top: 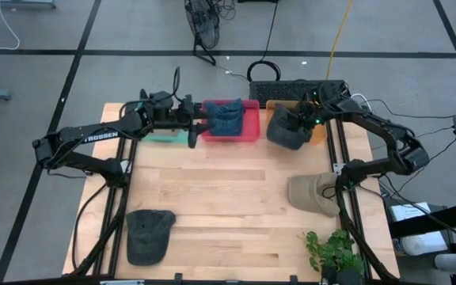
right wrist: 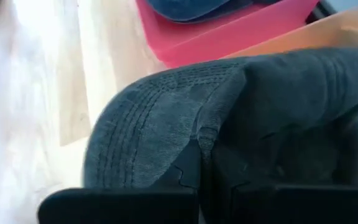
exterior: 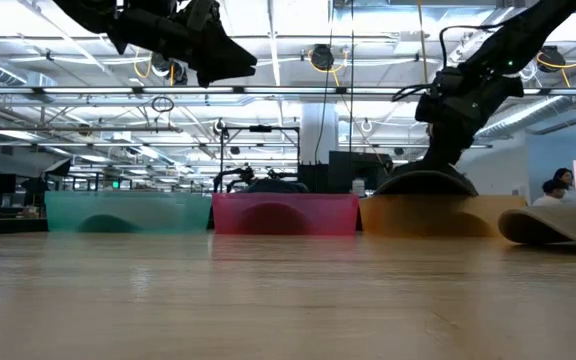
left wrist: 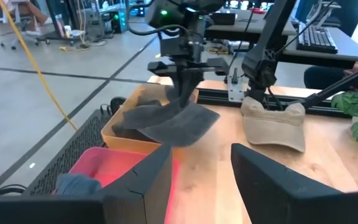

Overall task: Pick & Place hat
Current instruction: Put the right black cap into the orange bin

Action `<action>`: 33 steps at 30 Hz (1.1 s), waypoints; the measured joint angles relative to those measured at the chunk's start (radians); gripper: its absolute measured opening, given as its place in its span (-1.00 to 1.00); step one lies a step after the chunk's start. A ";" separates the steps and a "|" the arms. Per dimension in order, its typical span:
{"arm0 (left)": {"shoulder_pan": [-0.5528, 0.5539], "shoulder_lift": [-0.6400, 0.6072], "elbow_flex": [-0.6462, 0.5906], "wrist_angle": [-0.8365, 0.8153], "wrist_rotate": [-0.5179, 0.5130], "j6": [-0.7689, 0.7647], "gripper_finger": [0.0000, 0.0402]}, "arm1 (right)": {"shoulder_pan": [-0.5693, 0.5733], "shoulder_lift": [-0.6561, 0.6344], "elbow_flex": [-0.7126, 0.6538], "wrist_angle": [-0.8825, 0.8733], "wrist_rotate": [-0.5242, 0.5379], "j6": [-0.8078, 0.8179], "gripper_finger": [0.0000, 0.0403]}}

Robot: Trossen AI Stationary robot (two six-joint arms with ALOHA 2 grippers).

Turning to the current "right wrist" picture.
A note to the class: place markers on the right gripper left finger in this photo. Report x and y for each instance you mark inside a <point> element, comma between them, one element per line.
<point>120,205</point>

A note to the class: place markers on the orange translucent plastic bin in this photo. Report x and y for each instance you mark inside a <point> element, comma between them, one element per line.
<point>322,34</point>

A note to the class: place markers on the black aluminium table frame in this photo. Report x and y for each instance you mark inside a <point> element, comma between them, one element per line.
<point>319,12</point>

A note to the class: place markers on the blue denim cap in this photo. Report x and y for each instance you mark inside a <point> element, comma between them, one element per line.
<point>191,9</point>

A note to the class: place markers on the black washed cap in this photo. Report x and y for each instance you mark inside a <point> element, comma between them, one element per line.
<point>154,124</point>

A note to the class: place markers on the red translucent plastic bin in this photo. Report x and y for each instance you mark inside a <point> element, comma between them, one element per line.
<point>197,46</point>

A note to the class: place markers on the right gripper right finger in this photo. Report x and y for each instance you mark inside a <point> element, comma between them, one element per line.
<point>291,205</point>

